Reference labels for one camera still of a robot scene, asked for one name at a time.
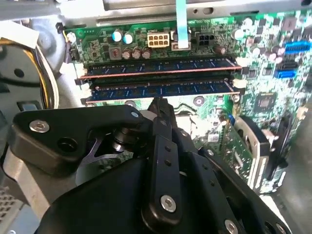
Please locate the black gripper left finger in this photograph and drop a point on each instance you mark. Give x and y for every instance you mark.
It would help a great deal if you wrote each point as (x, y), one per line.
(73, 119)

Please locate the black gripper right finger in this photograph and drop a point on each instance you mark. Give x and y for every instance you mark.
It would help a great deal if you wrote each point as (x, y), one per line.
(209, 175)

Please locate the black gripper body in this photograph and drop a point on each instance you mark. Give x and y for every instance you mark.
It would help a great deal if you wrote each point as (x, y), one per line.
(97, 202)

